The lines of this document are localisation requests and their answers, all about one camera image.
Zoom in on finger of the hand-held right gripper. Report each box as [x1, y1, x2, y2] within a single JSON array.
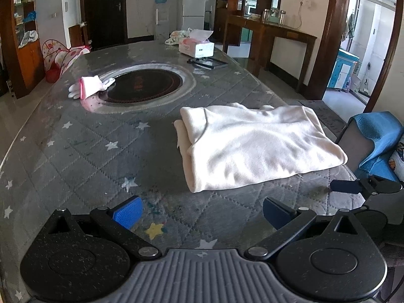
[[330, 176, 403, 196]]

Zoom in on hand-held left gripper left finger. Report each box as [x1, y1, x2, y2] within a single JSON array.
[[39, 196, 161, 259]]

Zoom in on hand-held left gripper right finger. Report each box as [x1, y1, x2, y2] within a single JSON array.
[[244, 196, 370, 259]]

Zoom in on cream white sweater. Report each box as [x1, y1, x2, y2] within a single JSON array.
[[173, 103, 348, 193]]

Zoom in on grey chair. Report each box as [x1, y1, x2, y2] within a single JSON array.
[[335, 121, 374, 171]]

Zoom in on patterned cushion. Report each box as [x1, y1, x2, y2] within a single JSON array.
[[390, 143, 404, 182]]

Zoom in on blue cloth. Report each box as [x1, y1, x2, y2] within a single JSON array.
[[350, 111, 404, 182]]

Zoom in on grey star quilted table cover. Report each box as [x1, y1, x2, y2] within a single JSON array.
[[0, 39, 373, 303]]

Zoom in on grey floor mat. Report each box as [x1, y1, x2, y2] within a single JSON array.
[[297, 99, 348, 133]]

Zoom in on light blue cabinet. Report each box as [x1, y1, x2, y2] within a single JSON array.
[[327, 49, 360, 90]]

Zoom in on round black induction cooktop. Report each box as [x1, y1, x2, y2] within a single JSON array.
[[84, 64, 198, 114]]

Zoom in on white gloves with pink cuffs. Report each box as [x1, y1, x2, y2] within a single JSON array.
[[68, 75, 116, 99]]

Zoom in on red bucket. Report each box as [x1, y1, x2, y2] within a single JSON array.
[[45, 63, 61, 83]]

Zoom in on pink polka dot play tent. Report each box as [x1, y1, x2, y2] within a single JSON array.
[[42, 39, 92, 76]]

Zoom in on dark wooden console table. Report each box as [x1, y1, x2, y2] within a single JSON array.
[[222, 14, 318, 93]]

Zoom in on pink white tissue box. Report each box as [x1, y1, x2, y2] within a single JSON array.
[[179, 29, 215, 59]]

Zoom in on wooden shelf cabinet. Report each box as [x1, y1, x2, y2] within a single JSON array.
[[0, 0, 45, 99]]

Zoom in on brown wooden board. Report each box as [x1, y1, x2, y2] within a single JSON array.
[[68, 22, 92, 48]]

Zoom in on white water dispenser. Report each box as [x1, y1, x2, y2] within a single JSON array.
[[155, 5, 169, 40]]

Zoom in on dark wooden door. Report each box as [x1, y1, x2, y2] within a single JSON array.
[[80, 0, 128, 51]]

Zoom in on white refrigerator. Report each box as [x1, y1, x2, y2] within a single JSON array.
[[181, 0, 207, 32]]

